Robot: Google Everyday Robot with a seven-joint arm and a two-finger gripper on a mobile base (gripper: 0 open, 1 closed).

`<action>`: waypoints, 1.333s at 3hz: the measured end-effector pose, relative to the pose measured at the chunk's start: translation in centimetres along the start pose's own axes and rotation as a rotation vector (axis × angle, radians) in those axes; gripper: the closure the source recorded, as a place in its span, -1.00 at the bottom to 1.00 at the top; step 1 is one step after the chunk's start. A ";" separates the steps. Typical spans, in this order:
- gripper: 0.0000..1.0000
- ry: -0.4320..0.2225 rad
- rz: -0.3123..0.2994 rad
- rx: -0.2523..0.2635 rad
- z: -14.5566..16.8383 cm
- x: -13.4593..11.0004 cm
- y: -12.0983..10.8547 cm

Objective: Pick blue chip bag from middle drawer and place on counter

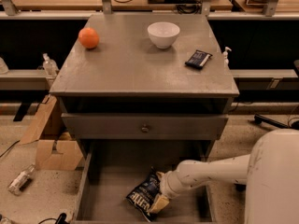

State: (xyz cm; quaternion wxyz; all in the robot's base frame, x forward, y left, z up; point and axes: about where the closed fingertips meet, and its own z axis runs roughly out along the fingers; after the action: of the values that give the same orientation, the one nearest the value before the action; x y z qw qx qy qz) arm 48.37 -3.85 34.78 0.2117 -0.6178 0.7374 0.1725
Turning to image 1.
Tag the blue Kettle chip bag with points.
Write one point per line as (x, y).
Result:
(143, 195)

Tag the grey top drawer with knob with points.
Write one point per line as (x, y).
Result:
(145, 126)

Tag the small white pump bottle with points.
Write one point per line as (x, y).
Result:
(225, 54)

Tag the dark blue snack bar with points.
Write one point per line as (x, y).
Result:
(198, 59)

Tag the grey wooden cabinet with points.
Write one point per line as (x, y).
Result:
(127, 73)

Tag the open grey middle drawer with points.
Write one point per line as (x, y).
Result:
(115, 167)

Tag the clear bottle on shelf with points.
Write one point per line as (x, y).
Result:
(50, 66)

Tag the brown cardboard box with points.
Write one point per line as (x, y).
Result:
(55, 148)

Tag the black chair base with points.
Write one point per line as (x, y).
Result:
(258, 119)

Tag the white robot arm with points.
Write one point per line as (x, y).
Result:
(270, 173)

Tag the orange fruit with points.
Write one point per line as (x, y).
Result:
(88, 38)

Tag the white bowl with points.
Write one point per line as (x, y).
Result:
(163, 34)

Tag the clear bottle on floor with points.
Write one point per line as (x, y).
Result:
(21, 179)

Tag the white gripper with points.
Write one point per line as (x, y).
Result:
(168, 184)

